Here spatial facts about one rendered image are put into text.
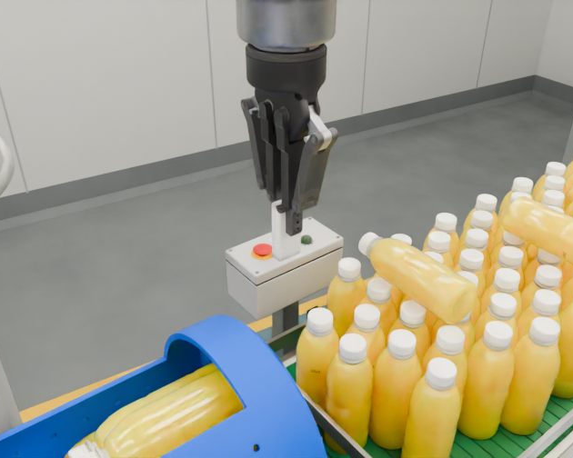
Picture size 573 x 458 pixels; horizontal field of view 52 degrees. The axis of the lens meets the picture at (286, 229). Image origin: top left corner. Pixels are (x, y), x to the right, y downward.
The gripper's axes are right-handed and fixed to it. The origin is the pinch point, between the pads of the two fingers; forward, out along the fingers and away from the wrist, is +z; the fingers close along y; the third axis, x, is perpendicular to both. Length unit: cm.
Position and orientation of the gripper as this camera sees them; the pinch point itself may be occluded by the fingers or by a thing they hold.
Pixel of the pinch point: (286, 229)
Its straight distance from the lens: 64.0
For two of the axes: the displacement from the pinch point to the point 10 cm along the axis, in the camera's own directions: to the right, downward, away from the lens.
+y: -6.1, -4.2, 6.7
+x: -8.0, 3.2, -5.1
